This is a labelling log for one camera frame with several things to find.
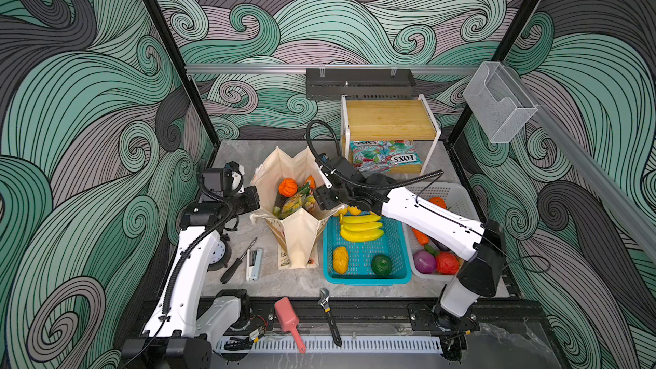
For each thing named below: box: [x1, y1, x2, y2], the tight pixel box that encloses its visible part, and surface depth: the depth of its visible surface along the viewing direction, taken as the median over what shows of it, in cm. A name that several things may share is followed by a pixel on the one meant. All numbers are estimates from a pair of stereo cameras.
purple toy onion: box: [412, 250, 437, 275], surface depth 79 cm
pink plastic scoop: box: [275, 296, 307, 354], surface depth 73 cm
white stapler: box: [246, 247, 264, 282], surface depth 83 cm
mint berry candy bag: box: [350, 140, 403, 174], surface depth 92 cm
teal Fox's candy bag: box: [382, 140, 423, 173], surface depth 92 cm
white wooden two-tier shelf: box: [339, 93, 442, 176], surface depth 83 cm
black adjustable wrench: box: [317, 288, 343, 348], surface depth 76 cm
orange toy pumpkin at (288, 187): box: [278, 177, 299, 198], surface depth 92 cm
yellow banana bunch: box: [339, 212, 385, 242], surface depth 89 cm
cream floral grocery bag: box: [249, 146, 346, 270], surface depth 80 cm
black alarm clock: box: [207, 233, 233, 272], surface depth 85 cm
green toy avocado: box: [370, 253, 393, 276], surface depth 80 cm
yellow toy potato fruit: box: [332, 246, 350, 275], surface depth 82 cm
